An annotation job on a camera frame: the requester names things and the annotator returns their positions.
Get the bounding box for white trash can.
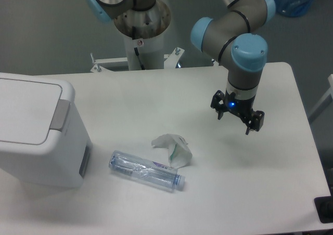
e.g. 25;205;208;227
1;73;92;188

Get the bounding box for crushed clear plastic bottle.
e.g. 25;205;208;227
109;150;185;191

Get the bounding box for black cable on pedestal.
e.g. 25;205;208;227
131;25;146;71

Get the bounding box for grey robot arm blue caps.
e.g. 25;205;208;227
86;0;276;132

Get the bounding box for black device at table edge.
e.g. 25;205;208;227
314;196;332;224

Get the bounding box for white frame at right edge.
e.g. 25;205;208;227
308;74;332;124

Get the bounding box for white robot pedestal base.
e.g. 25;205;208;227
89;0;185;73

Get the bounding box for white trash can lid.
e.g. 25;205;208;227
1;73;75;145

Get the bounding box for crumpled white paper wrapper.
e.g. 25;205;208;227
151;134;193;168

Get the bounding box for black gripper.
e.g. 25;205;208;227
210;90;265;135

